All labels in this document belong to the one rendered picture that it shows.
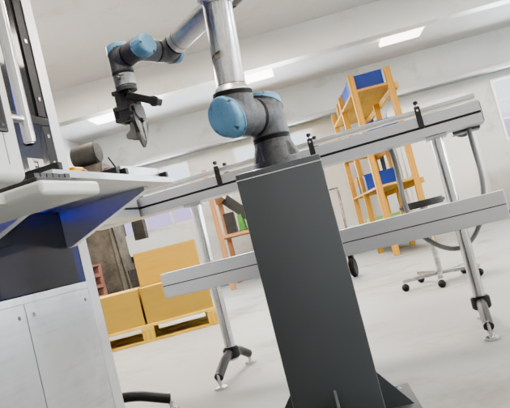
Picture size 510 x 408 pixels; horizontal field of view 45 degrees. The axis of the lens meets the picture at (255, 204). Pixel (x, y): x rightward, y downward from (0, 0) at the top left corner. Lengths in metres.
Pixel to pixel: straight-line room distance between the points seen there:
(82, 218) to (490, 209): 1.63
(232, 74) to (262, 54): 6.02
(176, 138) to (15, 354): 9.21
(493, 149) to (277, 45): 4.73
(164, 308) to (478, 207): 3.22
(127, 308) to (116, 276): 3.15
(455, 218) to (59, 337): 1.63
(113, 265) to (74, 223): 6.23
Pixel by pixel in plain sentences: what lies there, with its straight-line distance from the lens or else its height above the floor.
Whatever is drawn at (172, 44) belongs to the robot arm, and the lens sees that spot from 2.14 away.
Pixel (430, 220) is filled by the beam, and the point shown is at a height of 0.50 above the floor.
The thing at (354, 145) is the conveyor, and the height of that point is 0.89.
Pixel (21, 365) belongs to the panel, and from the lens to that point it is 1.97.
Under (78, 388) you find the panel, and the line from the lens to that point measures 2.18.
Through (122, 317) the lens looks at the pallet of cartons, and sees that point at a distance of 5.32.
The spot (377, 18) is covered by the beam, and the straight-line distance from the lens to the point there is 7.94.
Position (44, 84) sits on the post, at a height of 1.34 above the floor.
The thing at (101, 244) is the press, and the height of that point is 1.06.
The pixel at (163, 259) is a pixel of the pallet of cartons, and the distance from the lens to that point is 5.67.
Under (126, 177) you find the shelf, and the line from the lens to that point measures 1.87.
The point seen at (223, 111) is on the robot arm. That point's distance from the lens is 1.75.
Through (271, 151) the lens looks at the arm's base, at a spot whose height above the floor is 0.84.
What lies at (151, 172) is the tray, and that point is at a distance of 2.10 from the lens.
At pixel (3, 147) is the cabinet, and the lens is 1.19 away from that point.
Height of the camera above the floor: 0.59
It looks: 3 degrees up
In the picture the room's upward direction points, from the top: 14 degrees counter-clockwise
